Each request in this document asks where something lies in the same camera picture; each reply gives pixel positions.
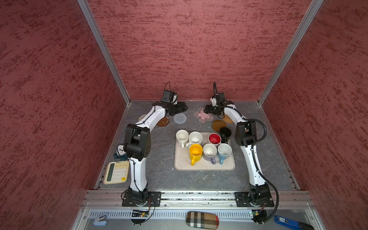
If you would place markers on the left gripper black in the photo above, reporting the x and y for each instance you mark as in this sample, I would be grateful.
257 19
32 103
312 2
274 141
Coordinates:
181 108

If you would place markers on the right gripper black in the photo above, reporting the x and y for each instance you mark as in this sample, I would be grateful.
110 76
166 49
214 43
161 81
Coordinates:
209 109

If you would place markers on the pink flower coaster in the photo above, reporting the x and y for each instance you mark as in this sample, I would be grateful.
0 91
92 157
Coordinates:
202 116

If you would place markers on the grey woven round coaster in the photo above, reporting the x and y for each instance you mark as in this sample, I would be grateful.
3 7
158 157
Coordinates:
180 118

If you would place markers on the dark brown glossy coaster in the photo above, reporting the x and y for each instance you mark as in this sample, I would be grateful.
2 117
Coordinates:
163 122

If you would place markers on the brown cork round coaster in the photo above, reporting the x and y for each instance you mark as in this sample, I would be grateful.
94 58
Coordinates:
218 124

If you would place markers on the beige spiral round coaster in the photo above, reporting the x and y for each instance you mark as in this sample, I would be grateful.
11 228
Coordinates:
141 117

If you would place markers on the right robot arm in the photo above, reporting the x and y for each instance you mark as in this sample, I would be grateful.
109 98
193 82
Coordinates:
248 133

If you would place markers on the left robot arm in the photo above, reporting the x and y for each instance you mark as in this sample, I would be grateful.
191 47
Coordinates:
137 146

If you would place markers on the black mug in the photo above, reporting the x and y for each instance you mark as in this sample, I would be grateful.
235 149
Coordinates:
225 134

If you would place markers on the cream white mug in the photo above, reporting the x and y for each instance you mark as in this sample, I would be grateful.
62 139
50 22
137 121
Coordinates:
182 138

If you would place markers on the red inside white mug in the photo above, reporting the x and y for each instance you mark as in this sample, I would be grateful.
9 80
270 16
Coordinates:
215 139

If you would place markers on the white speckled mug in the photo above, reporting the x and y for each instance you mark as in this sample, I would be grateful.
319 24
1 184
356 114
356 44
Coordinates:
194 138

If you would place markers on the yellow mug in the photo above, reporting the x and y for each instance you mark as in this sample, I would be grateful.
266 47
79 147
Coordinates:
195 152

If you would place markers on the light blue mug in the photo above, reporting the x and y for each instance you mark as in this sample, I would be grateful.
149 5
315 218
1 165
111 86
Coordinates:
223 152

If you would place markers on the beige rectangular tray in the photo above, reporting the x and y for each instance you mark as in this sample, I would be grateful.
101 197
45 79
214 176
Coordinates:
183 162

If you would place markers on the cream calculator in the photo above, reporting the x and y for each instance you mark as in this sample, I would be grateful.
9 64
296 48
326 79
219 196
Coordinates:
116 173

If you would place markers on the left circuit board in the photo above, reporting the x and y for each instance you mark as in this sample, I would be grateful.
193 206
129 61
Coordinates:
140 214

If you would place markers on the circuit board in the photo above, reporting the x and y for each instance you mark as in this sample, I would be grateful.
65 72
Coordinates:
259 215
140 214

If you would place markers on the plaid glasses case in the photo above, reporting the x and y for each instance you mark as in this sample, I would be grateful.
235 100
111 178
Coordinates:
202 220

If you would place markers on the right circuit board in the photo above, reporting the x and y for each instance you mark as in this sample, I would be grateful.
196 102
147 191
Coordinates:
259 215

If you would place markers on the small stapler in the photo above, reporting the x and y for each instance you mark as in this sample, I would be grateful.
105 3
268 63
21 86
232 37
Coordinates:
100 221

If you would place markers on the blue tool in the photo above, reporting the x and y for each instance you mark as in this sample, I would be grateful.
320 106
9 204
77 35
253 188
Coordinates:
292 224

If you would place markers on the lavender handle mug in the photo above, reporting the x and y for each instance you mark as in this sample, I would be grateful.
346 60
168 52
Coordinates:
210 152

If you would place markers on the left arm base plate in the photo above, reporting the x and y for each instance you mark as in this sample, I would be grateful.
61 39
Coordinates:
154 199

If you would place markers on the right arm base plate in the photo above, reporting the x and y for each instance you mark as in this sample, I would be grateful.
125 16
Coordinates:
243 199

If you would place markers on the aluminium rail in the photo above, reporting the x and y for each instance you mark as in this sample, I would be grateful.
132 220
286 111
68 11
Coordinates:
201 199

